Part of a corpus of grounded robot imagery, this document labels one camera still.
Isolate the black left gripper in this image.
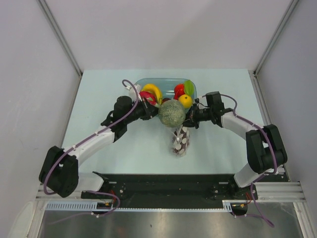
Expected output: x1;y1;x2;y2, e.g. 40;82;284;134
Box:
124;97;161;125

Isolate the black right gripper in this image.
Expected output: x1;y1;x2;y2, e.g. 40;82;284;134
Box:
175;103;213;129

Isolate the green netted melon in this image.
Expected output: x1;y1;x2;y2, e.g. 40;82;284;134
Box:
158;99;186;127

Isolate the purple grape bunch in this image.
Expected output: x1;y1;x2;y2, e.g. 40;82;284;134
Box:
172;128;190;156

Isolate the clear patterned zip bag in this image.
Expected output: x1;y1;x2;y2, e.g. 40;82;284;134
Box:
168;125;192;157

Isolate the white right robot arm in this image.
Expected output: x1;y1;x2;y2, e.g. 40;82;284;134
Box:
183;91;288;199

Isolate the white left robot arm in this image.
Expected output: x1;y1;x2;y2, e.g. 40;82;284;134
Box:
39;96;159;198

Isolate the pink dragon fruit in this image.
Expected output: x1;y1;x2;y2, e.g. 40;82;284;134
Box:
139;91;159;108

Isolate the orange fruit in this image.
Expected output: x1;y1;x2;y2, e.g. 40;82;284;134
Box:
178;94;193;109

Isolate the yellow banana bunch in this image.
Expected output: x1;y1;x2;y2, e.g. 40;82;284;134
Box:
141;83;163;104

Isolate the green leaf vegetable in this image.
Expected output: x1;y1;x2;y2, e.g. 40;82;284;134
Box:
184;80;195;96

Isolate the red pepper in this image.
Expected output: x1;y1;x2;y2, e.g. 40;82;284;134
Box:
174;84;185;100

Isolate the teal plastic fruit bowl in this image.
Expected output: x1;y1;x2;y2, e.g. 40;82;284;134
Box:
136;78;197;102

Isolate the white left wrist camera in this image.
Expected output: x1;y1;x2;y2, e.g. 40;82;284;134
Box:
125;84;141;102

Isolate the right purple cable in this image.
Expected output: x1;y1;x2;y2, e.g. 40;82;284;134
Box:
219;94;278;228

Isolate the right aluminium frame post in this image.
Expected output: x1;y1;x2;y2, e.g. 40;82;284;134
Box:
252;0;300;75

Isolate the aluminium frame post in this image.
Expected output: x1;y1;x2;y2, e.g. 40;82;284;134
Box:
36;0;83;78
252;0;300;75

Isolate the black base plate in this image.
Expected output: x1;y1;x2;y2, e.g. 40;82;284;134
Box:
81;174;258;209

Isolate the white slotted cable duct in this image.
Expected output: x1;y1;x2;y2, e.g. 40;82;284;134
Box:
44;200;248;213

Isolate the left aluminium frame post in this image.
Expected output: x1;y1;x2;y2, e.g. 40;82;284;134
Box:
36;0;83;78

